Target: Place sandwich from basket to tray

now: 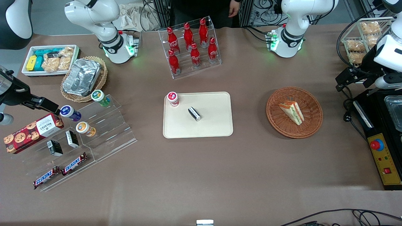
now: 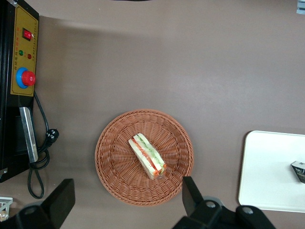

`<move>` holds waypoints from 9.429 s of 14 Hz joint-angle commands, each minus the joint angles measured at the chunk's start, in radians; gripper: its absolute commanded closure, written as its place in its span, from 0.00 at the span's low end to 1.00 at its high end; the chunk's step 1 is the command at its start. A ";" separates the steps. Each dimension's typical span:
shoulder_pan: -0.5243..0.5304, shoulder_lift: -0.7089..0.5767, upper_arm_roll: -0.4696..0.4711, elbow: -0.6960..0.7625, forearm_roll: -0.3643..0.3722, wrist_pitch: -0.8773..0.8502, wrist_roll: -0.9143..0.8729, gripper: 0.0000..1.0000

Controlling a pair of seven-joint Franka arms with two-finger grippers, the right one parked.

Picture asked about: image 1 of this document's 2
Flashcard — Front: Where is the blue-lid small jar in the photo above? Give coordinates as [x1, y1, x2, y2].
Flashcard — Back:
[60, 105, 82, 122]

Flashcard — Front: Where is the grey metal bar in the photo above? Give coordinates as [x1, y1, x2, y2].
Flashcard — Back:
[367, 87, 388, 96]

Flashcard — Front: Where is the red-lid small jar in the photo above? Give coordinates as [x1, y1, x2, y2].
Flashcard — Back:
[167, 91, 180, 108]

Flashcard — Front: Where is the red cookie box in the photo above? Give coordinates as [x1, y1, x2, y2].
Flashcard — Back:
[3, 113, 64, 154]

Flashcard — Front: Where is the white plastic bin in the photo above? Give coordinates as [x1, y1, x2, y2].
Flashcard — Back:
[21, 45, 81, 77]

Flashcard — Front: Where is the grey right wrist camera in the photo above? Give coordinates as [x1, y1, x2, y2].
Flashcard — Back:
[0, 113, 14, 126]

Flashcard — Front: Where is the aluminium foil tray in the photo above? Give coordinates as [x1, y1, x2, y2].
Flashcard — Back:
[62, 59, 101, 97]

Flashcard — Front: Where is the orange-lid small jar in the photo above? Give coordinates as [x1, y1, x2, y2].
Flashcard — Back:
[76, 121, 96, 137]

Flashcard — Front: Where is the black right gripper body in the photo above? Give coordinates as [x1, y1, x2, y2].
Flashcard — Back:
[0, 67, 35, 106]

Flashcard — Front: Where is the black floor cable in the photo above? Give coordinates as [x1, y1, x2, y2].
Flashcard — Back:
[280, 208, 402, 226]

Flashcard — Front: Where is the yellow snack box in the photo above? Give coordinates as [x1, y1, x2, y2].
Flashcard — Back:
[26, 55, 37, 72]

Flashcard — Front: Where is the black metal frame post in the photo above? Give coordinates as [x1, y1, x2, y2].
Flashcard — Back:
[239, 0, 255, 27]
[153, 0, 171, 30]

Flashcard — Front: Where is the green-lid small jar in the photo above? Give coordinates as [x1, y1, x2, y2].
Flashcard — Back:
[91, 90, 111, 107]

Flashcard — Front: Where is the bystander bare hand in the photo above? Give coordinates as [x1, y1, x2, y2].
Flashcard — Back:
[229, 0, 241, 18]

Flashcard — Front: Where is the round brown wicker basket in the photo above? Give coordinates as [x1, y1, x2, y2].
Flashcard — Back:
[266, 87, 323, 139]

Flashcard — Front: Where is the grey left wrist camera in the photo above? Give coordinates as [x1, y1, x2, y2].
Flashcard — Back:
[375, 74, 402, 89]

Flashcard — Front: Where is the long teal snack box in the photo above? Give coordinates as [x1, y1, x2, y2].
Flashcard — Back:
[34, 49, 62, 57]

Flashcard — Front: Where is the Snickers chocolate bar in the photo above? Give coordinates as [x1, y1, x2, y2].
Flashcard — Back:
[62, 152, 89, 176]
[33, 166, 62, 190]

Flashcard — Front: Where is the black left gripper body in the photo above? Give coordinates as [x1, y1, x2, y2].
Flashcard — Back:
[352, 47, 382, 83]

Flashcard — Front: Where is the small black box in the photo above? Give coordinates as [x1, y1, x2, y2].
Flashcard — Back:
[188, 107, 201, 122]
[65, 130, 79, 148]
[47, 140, 63, 157]

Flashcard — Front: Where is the metal appliance tray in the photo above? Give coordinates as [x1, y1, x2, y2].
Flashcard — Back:
[384, 95, 402, 132]

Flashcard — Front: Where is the clear acrylic stepped display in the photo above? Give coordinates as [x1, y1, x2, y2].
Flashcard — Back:
[22, 94, 138, 192]

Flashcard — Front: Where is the beige crumpled cloth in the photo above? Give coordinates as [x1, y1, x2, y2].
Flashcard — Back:
[119, 3, 160, 32]

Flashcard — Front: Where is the black power cable with plug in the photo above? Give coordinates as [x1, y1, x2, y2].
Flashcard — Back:
[342, 85, 368, 148]

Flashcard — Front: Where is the yellow panel control box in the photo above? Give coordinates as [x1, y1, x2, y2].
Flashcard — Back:
[366, 132, 402, 191]

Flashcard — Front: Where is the beige plastic tray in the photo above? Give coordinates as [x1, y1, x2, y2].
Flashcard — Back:
[163, 91, 234, 139]

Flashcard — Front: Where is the triangular sandwich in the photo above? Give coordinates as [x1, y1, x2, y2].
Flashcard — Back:
[279, 101, 305, 126]

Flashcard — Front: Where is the red cola bottle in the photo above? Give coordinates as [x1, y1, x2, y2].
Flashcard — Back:
[168, 49, 181, 75]
[190, 43, 201, 68]
[199, 18, 209, 47]
[184, 22, 194, 50]
[167, 27, 180, 54]
[208, 37, 218, 64]

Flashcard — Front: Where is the red emergency stop button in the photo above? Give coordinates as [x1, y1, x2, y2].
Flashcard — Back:
[370, 138, 384, 152]

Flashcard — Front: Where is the tangle of black cables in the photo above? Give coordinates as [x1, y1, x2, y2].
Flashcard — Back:
[242, 0, 283, 27]

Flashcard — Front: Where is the white wire rack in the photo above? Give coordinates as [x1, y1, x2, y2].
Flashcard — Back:
[341, 17, 397, 68]

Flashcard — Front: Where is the light woven wicker basket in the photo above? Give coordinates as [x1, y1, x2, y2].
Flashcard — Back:
[61, 56, 108, 103]

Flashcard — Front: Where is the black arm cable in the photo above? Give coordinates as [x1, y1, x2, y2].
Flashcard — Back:
[336, 4, 389, 76]

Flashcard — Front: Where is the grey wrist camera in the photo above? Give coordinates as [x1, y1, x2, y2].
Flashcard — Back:
[0, 113, 14, 126]
[375, 74, 402, 89]

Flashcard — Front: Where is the clear acrylic bottle rack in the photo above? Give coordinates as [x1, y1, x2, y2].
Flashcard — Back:
[158, 16, 222, 79]

